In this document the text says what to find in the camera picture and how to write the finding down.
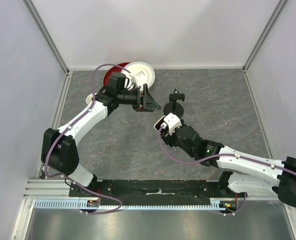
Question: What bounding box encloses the aluminium frame post right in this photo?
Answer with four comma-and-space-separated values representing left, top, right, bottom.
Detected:
242, 0, 288, 73

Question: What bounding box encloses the light blue cable duct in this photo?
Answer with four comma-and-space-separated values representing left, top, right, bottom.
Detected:
34, 199, 233, 211

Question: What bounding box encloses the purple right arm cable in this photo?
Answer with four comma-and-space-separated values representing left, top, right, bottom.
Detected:
157, 124, 296, 217

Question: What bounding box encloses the red round tray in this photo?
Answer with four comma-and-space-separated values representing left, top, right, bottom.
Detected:
103, 62, 130, 86

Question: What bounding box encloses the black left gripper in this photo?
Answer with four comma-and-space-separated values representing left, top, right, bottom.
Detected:
118, 84, 161, 112

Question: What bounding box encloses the white paper plate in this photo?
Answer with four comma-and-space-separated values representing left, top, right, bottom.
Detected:
123, 61, 155, 88

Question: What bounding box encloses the aluminium frame post left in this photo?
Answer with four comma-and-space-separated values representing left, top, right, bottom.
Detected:
23, 0, 70, 75

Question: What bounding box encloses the black phone stand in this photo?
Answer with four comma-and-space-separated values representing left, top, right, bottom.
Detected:
163, 88, 185, 119

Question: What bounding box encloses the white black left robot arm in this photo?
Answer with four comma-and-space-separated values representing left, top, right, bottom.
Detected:
41, 72, 161, 197

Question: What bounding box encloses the blue white paper cup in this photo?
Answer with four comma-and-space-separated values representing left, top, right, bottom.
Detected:
85, 94, 93, 105

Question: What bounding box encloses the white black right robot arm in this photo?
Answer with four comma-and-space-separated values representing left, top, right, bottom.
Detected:
155, 125, 296, 208

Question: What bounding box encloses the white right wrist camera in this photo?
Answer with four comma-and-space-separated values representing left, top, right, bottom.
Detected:
161, 113, 182, 135

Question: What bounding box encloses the aluminium frame post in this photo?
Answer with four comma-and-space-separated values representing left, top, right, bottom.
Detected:
23, 0, 70, 75
242, 0, 288, 73

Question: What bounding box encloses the pink smartphone black screen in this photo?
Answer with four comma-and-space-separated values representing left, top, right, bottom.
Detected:
154, 115, 167, 133

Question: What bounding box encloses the aluminium front rail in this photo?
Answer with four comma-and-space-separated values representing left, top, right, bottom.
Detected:
23, 179, 278, 201

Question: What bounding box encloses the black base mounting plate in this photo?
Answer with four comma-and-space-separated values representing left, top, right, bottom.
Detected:
69, 178, 247, 201

